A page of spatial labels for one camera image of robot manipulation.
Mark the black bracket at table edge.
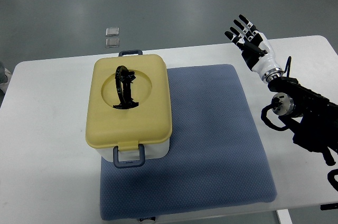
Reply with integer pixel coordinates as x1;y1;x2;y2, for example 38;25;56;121
320;203;338;211

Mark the blue front box latch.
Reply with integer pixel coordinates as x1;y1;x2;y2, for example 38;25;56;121
112;144;146;169

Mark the silver floor plate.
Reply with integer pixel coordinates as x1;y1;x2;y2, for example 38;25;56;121
105;27;119;36
105;38;120;48

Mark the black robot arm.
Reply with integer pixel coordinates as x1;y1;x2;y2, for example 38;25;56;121
261;77;337;166

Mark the lower silver floor plate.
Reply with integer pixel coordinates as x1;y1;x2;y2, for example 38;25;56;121
105;38;120;48

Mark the blue box latch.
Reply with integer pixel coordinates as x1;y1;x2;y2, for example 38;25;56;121
118;50;143;57
112;144;146;169

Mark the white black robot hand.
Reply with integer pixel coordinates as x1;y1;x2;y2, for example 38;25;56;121
224;14;284;83

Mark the upper silver floor plate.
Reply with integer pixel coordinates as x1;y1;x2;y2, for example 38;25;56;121
105;27;119;36

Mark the white table leg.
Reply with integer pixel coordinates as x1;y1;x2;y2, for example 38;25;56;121
276;209;293;224

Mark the blue rear box latch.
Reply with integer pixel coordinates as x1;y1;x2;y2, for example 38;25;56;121
118;50;143;57

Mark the yellow box lid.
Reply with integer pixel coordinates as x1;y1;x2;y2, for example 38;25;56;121
86;54;172;151

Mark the blue padded mat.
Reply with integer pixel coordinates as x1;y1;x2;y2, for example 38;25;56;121
100;64;277;220

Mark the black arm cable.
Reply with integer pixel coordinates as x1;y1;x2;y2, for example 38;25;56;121
260;104;290;131

